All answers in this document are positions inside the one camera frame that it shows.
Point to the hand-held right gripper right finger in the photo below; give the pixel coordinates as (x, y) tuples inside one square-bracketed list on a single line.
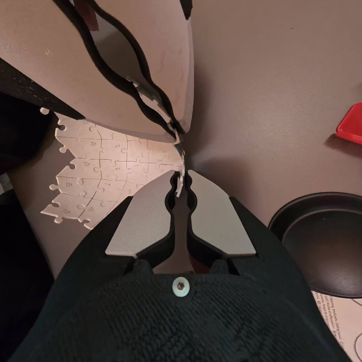
[(223, 223)]

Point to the black round puzzle stand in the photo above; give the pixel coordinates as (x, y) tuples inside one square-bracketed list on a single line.
[(325, 249)]

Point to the folded puzzle instruction leaflet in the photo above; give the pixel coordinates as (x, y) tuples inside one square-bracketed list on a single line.
[(339, 316)]

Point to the partly built white puzzle ball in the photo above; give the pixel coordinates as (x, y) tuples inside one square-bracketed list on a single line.
[(99, 169)]

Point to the red plastic case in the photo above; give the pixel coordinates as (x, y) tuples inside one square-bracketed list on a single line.
[(350, 124)]

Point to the curved white puzzle piece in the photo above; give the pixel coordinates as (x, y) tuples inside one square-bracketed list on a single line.
[(179, 183)]

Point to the person's left forearm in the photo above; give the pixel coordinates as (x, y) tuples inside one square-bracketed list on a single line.
[(19, 135)]

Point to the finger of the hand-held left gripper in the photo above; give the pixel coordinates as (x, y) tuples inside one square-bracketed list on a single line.
[(169, 56), (56, 56)]

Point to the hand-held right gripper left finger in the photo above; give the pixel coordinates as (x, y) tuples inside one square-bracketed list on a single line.
[(141, 223)]

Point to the person's left hand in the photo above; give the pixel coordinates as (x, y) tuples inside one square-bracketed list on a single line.
[(86, 14)]

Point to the person's body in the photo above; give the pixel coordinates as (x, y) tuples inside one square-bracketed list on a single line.
[(17, 254)]

